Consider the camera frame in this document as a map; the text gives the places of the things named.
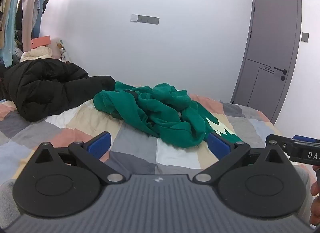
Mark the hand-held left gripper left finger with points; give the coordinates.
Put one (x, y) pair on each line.
(100, 144)

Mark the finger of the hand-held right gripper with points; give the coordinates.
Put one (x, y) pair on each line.
(303, 138)

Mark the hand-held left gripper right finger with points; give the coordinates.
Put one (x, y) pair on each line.
(217, 147)

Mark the green sweatshirt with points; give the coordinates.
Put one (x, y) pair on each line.
(160, 112)

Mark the row of hanging clothes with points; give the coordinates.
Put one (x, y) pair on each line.
(17, 10)

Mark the person's right hand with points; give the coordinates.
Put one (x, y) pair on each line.
(316, 205)

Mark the person's right leg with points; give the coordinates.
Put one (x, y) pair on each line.
(303, 178)

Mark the person's leg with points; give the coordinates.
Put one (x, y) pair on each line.
(303, 178)
(7, 198)

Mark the black puffer jacket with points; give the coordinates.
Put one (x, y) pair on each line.
(47, 87)

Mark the grey door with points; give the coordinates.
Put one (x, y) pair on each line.
(270, 52)

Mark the printed white bag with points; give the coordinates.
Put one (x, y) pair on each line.
(62, 50)

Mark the person's left leg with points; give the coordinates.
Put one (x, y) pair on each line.
(7, 198)

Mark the cream cloth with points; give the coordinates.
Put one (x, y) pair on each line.
(37, 52)

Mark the pink box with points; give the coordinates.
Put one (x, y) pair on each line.
(41, 42)

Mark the small grey wall switch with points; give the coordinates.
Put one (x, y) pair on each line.
(305, 37)

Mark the grey and white switch panel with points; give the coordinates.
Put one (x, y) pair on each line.
(145, 19)

